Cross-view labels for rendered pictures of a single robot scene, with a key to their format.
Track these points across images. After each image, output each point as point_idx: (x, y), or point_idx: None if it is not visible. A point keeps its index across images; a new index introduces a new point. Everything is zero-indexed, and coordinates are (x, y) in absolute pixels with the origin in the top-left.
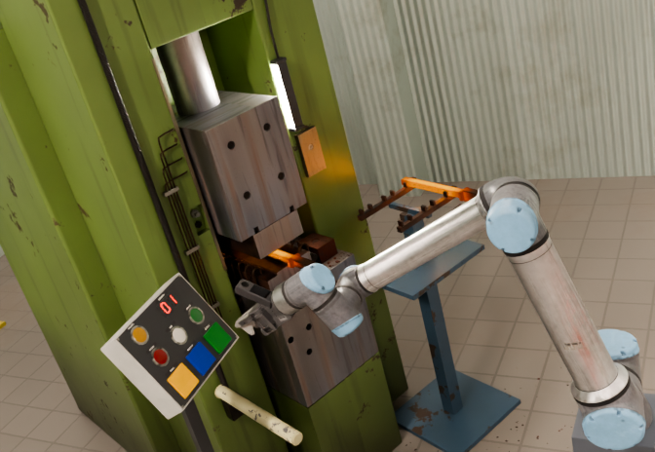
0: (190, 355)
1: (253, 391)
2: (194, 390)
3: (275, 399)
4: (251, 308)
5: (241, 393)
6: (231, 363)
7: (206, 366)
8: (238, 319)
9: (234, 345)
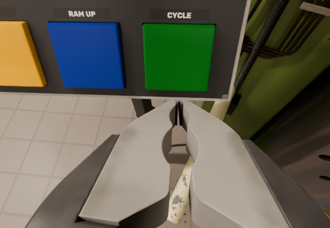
0: (59, 28)
1: (256, 111)
2: (24, 88)
3: (267, 128)
4: (249, 185)
5: (245, 102)
6: (261, 81)
7: (82, 80)
8: (187, 104)
9: (284, 73)
